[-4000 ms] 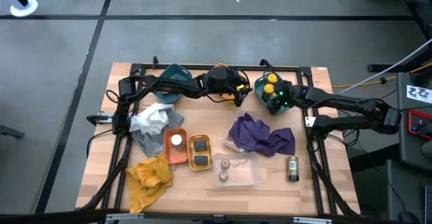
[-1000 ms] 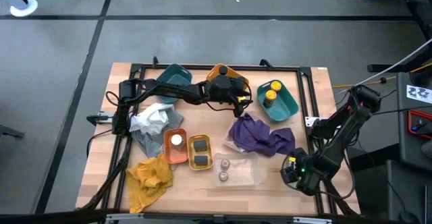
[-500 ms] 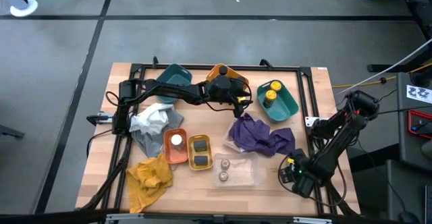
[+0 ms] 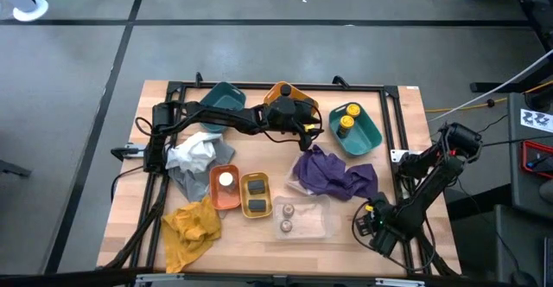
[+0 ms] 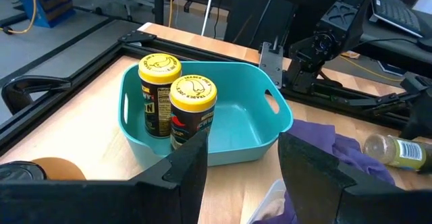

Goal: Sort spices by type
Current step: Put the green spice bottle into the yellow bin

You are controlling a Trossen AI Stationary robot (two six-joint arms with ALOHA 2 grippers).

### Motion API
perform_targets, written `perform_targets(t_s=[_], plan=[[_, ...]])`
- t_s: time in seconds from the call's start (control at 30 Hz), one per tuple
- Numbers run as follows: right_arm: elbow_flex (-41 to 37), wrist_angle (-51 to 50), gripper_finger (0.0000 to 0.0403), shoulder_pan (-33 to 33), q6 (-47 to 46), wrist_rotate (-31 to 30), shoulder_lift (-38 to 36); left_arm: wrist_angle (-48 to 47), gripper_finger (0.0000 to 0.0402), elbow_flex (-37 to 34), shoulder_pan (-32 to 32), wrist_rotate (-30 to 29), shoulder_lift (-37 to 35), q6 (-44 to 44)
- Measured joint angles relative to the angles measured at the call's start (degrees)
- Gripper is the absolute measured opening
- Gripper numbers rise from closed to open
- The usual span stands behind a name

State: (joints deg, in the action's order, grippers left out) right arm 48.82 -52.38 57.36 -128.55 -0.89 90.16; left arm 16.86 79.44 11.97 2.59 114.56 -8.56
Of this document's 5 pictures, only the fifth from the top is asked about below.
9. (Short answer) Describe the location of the black table clamp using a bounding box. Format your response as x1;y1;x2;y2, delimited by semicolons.
0;75;72;115

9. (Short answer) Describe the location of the large yellow plastic bin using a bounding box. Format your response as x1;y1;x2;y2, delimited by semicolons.
32;156;88;181

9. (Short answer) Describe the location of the black keyboard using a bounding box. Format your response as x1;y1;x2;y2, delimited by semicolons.
369;0;427;38

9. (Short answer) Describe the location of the black can yellow lid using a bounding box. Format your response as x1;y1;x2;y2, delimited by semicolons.
168;74;219;151
138;53;183;139

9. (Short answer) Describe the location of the white cable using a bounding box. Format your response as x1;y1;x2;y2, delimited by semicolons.
201;0;217;37

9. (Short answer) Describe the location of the blue box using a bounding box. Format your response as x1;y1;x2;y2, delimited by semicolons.
13;0;76;28

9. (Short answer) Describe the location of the turquoise plastic bin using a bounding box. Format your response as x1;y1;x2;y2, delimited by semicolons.
117;61;294;167

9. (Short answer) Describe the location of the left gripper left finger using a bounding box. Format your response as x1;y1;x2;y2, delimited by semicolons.
0;129;209;224

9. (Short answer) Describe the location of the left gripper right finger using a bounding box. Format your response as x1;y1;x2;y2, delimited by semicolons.
278;132;432;224

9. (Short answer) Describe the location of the green-label spice jar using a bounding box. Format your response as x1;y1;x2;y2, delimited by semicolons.
362;132;432;175

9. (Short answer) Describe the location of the purple cloth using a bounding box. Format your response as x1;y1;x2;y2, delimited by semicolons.
252;119;396;224

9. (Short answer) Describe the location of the black desk leg frame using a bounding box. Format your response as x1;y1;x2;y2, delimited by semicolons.
153;0;166;26

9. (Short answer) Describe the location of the black computer tower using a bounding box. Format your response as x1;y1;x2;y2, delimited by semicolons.
224;0;298;53

